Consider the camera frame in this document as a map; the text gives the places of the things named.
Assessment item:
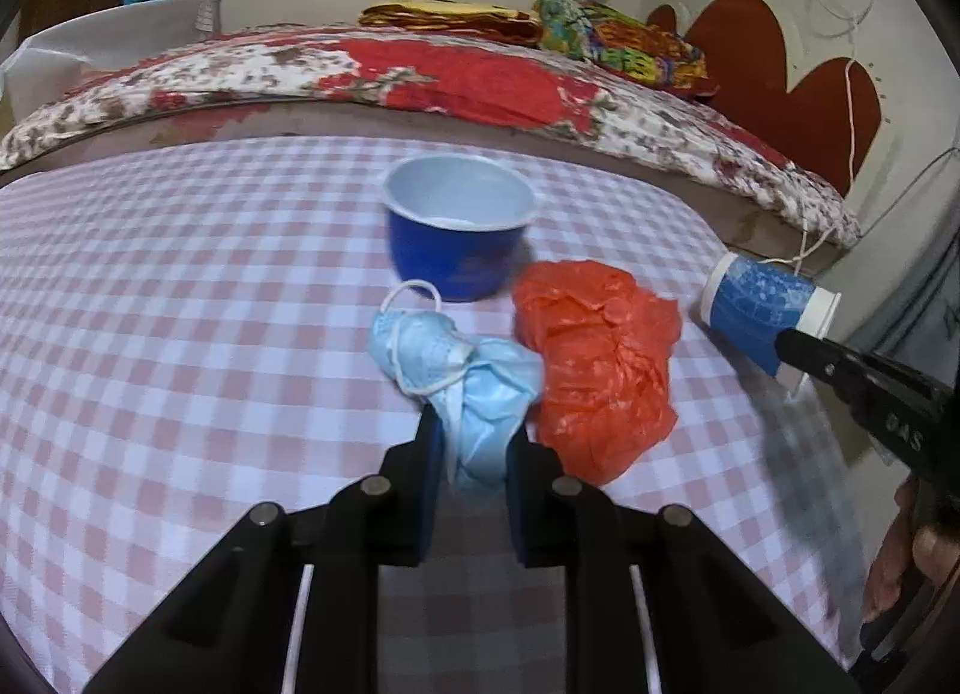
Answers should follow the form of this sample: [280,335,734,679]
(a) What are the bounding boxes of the white cloth cover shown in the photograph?
[0,0,218,102]

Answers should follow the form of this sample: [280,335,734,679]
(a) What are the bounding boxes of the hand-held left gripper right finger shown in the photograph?
[506,431,863,694]

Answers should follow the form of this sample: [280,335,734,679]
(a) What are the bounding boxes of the pink checkered tablecloth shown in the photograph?
[0,134,878,694]

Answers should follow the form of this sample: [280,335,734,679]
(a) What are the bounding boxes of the bed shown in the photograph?
[0,97,848,271]

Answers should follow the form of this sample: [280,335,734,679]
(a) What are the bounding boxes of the light blue face mask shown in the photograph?
[366,280,545,492]

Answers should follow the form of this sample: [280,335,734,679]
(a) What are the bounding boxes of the folded yellow red blanket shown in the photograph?
[358,0,545,48]

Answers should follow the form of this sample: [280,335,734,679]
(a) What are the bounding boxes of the white cable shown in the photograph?
[780,56,863,271]

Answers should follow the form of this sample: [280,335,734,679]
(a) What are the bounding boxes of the person's right hand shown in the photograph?
[862,475,960,625]

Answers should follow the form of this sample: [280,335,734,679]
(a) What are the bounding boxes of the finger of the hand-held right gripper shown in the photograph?
[776,328,872,411]

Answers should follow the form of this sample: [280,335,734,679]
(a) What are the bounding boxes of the red floral quilt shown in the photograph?
[0,25,862,249]

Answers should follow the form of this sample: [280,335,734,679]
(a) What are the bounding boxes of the red headboard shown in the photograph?
[646,0,882,198]

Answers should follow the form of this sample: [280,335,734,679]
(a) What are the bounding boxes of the red plastic bag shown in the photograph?
[511,260,682,486]

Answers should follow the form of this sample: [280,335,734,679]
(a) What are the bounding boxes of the colourful folded blankets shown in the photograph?
[534,0,710,95]

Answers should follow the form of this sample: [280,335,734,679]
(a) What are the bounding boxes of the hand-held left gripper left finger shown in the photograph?
[82,405,443,694]

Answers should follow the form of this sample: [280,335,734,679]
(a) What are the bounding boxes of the blue bowl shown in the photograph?
[382,155,539,303]

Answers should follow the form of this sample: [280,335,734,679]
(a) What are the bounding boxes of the blue paper cup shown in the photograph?
[700,251,842,391]

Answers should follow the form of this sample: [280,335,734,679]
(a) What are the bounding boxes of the grey hanging cloth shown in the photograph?
[862,244,960,395]

